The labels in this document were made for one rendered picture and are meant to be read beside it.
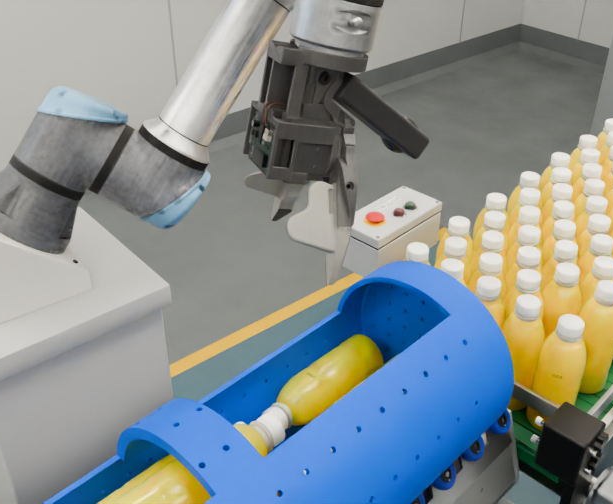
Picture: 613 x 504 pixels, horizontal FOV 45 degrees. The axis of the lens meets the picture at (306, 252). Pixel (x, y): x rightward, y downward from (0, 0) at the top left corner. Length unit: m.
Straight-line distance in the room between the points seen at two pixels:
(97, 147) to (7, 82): 2.57
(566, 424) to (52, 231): 0.82
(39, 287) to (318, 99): 0.62
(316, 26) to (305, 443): 0.44
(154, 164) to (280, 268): 2.13
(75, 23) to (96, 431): 2.69
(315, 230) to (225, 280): 2.51
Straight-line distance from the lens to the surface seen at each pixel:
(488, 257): 1.34
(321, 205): 0.67
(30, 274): 1.15
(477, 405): 1.03
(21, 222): 1.14
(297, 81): 0.66
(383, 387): 0.91
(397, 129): 0.71
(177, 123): 1.13
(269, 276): 3.17
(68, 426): 1.27
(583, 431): 1.22
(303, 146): 0.67
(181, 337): 2.89
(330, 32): 0.65
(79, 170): 1.14
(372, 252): 1.40
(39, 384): 1.19
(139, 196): 1.14
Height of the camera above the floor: 1.84
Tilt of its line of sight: 34 degrees down
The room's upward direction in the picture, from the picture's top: straight up
